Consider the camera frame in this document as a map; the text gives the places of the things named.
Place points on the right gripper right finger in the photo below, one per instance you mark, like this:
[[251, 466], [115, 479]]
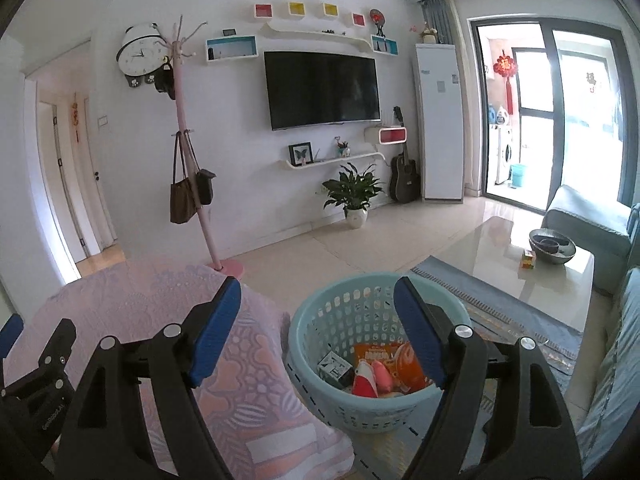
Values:
[[501, 415]]

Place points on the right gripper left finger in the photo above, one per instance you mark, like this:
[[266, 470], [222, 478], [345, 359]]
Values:
[[105, 434]]

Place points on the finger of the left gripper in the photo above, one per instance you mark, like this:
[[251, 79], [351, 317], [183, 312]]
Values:
[[9, 334]]

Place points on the orange snack bag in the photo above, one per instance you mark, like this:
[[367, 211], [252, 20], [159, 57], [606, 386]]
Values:
[[402, 363]]

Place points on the teal grey sofa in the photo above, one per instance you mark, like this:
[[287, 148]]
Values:
[[606, 383]]

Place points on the patterned blue rug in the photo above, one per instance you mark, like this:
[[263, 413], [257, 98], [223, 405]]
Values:
[[497, 316]]

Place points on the pink tissue pack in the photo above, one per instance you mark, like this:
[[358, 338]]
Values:
[[383, 379]]

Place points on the red white paper cup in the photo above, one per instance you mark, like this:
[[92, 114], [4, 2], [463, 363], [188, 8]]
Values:
[[364, 384]]

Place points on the small colourful box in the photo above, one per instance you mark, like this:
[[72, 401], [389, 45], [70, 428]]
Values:
[[528, 259]]

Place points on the pink floral tablecloth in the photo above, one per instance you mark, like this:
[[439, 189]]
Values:
[[257, 421]]

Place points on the turquoise plastic laundry basket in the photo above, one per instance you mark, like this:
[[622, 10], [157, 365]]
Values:
[[337, 328]]

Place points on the polka dot paper wrapper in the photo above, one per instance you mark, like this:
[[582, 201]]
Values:
[[336, 371]]

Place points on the grey fruit bowl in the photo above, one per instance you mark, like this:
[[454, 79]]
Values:
[[551, 246]]

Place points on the pink coat rack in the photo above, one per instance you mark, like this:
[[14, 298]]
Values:
[[175, 44]]

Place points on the brown tote bag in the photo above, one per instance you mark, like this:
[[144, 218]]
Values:
[[182, 203]]

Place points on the white interior door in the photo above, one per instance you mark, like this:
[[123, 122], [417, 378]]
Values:
[[105, 224]]

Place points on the small black bag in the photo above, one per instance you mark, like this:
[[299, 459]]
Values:
[[204, 182]]

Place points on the dark acoustic guitar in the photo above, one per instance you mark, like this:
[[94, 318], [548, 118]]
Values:
[[405, 180]]

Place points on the potted green plant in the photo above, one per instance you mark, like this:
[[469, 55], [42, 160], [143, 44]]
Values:
[[352, 191]]

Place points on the red white box shelf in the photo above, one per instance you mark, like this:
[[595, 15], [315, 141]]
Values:
[[392, 135]]

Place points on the white standing air conditioner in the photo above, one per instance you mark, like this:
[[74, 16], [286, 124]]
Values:
[[440, 117]]

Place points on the sliding glass balcony door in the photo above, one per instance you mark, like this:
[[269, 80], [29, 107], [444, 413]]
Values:
[[575, 119]]

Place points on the framed butterfly picture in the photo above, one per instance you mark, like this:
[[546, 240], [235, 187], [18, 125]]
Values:
[[300, 154]]

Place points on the red chinese knot decoration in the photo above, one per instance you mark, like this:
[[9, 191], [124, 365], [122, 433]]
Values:
[[506, 67]]

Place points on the blue white box shelf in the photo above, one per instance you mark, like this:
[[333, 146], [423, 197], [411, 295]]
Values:
[[231, 48]]

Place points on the white curved upper shelf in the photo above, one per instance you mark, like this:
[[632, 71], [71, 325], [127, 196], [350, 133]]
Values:
[[270, 31]]

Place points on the panda wall clock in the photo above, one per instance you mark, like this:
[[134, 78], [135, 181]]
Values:
[[143, 52]]

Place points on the white lower wall shelf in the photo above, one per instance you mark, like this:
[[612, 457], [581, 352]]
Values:
[[331, 161]]

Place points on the wall mounted black television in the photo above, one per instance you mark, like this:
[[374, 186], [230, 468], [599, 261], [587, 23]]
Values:
[[320, 88]]

